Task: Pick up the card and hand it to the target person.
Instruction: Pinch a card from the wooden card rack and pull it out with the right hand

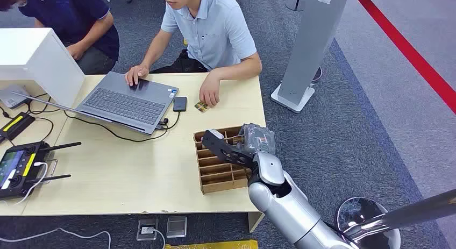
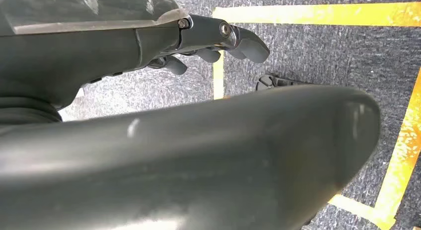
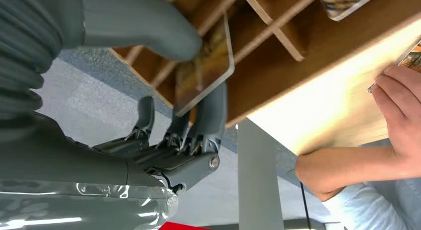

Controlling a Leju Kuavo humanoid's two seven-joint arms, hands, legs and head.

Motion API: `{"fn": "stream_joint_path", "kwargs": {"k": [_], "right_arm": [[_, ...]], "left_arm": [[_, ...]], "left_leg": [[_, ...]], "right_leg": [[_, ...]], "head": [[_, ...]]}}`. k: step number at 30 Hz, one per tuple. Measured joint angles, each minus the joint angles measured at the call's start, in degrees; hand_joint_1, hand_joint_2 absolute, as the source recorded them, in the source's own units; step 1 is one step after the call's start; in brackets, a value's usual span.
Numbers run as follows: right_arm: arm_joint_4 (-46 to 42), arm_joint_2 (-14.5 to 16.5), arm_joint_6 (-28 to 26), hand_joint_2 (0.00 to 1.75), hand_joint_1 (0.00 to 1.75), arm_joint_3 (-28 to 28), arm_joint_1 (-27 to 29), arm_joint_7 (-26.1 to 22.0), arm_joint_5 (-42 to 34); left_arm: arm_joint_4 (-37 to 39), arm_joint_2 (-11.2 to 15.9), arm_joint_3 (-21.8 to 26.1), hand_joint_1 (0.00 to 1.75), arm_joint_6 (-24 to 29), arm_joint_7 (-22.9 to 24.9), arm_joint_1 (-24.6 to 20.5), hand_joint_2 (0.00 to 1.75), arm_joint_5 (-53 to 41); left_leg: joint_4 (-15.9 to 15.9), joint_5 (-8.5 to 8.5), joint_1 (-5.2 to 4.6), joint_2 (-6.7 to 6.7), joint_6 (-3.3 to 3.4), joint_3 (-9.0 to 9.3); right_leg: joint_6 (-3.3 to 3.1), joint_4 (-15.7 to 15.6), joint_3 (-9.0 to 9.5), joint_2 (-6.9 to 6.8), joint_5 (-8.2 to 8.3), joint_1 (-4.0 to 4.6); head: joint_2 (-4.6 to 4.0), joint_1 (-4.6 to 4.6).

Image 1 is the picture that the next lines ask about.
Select person's left hand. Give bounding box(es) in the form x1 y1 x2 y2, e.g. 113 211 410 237
199 74 222 109

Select person's hand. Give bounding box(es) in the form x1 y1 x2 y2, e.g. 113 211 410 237
124 63 151 87
199 74 222 109

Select wooden divided card box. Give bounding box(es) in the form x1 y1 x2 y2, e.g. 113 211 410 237
193 125 252 195

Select person at laptop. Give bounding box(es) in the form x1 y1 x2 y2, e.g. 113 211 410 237
124 0 263 109

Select person's right hand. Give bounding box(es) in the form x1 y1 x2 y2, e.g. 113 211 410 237
124 63 151 87

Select leaning person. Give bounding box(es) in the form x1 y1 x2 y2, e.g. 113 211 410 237
0 0 120 75

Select small black portable drive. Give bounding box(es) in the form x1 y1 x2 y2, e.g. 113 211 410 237
173 96 188 113

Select grey open laptop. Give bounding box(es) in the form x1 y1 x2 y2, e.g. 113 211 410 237
10 71 180 136

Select grey standing pillar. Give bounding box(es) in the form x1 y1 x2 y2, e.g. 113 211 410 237
270 0 352 114

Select grey floor socket lid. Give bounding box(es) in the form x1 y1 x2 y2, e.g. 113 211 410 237
166 215 188 239

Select yellow object on floor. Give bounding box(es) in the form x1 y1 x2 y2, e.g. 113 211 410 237
164 239 259 249

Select black stanchion base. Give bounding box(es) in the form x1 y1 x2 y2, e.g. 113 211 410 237
284 0 308 12

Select floor socket with plug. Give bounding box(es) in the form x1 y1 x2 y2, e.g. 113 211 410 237
136 218 159 241

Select red barrier belt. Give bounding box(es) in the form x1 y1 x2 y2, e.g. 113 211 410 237
352 0 456 115

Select white box casing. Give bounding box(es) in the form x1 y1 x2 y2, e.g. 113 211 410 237
0 27 86 108

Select black device with yellow label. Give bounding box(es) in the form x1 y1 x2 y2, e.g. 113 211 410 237
0 112 36 141

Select black remote controller with antennas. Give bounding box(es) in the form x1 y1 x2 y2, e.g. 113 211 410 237
0 141 82 201

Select small grey flat device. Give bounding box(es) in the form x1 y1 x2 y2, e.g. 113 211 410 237
0 85 31 110

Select short black drive cable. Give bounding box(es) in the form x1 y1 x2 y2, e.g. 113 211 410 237
156 111 181 131

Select long black laptop cable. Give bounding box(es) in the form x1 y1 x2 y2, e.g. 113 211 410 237
63 111 169 144

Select chrome stanchion post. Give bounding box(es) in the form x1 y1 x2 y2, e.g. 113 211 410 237
336 188 456 249

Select thin black desk cable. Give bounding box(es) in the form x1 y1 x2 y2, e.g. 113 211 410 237
27 93 55 142

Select white floor cable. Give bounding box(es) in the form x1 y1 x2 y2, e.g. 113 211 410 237
0 227 112 249

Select white controller cable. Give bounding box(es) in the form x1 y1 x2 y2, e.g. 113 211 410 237
13 161 49 206

